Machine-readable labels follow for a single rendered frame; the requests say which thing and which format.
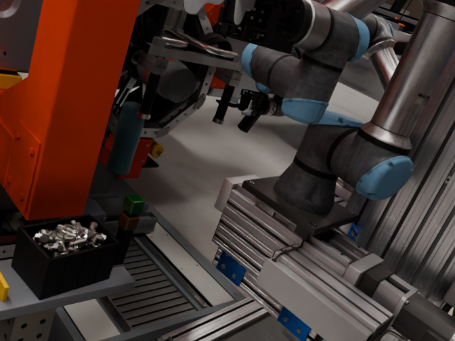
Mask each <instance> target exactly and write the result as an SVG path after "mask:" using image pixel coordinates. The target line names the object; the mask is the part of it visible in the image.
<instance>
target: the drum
mask: <svg viewBox="0 0 455 341"><path fill-rule="evenodd" d="M165 59H167V60H168V61H169V63H168V66H167V70H166V72H165V75H161V74H159V75H161V78H160V82H159V84H158V89H157V93H158V94H159V95H160V96H162V97H163V98H165V99H169V100H171V101H172V102H175V103H180V102H183V101H185V100H187V98H189V96H191V94H192V93H193V91H194V89H195V86H196V77H195V75H194V73H193V72H192V71H191V70H190V69H188V68H187V66H186V65H185V64H183V63H181V62H180V61H178V60H175V59H171V58H165ZM138 61H139V60H138ZM150 73H151V72H150V71H149V70H147V69H145V68H144V67H143V66H141V65H139V64H138V62H137V74H138V76H139V78H140V80H141V82H142V83H143V84H145V85H146V86H147V82H148V79H149V75H150Z"/></svg>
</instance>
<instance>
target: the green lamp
mask: <svg viewBox="0 0 455 341"><path fill-rule="evenodd" d="M144 204H145V201H144V200H143V199H142V198H141V197H140V196H139V195H138V194H134V195H126V197H125V201H124V204H123V208H124V209H125V210H126V211H127V212H128V213H129V214H141V213H142V210H143V208H144Z"/></svg>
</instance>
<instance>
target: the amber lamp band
mask: <svg viewBox="0 0 455 341"><path fill-rule="evenodd" d="M139 220H140V217H139V216H138V217H131V218H129V217H128V216H127V215H126V214H125V213H124V211H122V212H121V214H120V217H119V220H118V224H119V225H120V226H121V227H122V228H123V230H124V231H129V230H135V229H137V226H138V223H139Z"/></svg>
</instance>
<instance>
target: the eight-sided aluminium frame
mask: <svg viewBox="0 0 455 341"><path fill-rule="evenodd" d="M155 4H159V5H163V6H165V7H169V6H170V7H174V8H175V9H177V10H180V11H181V10H184V11H185V9H184V2H183V0H141V2H140V5H139V9H138V13H137V17H138V16H139V15H141V14H142V13H144V12H145V11H146V10H148V9H149V8H151V7H152V6H153V5H155ZM206 14H207V11H206V9H205V6H204V5H203V7H202V8H201V9H200V11H199V12H198V13H197V14H190V17H191V19H192V22H193V24H194V28H195V29H196V33H197V35H198V38H201V37H202V36H204V35H205V34H207V33H209V32H213V29H212V27H211V23H210V21H209V19H208V18H207V15H206ZM203 54H206V55H212V56H215V55H213V54H211V53H208V52H205V51H203ZM215 57H216V56H215ZM215 69H216V67H214V66H208V65H204V64H199V66H198V69H197V72H196V76H195V77H196V86H195V89H194V91H193V93H192V94H191V96H189V98H187V100H185V101H183V102H180V103H178V104H177V105H176V106H175V107H173V108H172V109H170V110H169V111H168V112H167V113H166V114H164V115H163V116H161V117H160V118H159V119H158V120H157V121H156V122H144V127H143V130H142V134H141V137H155V138H163V137H164V136H165V135H168V134H169V132H170V131H172V130H173V129H174V128H175V127H176V126H177V125H179V124H180V123H181V122H183V121H184V120H185V119H186V118H187V117H189V116H190V115H191V114H193V113H194V112H195V111H197V110H199V109H200V107H201V106H203V104H204V101H205V100H206V96H207V93H208V90H209V87H210V84H211V81H212V78H213V75H214V72H215ZM117 124H118V120H117V119H116V118H115V116H114V114H113V113H112V111H111V112H110V116H109V119H108V124H107V127H106V128H107V129H108V130H109V131H110V132H111V133H112V134H113V135H114V134H115V131H116V126H117Z"/></svg>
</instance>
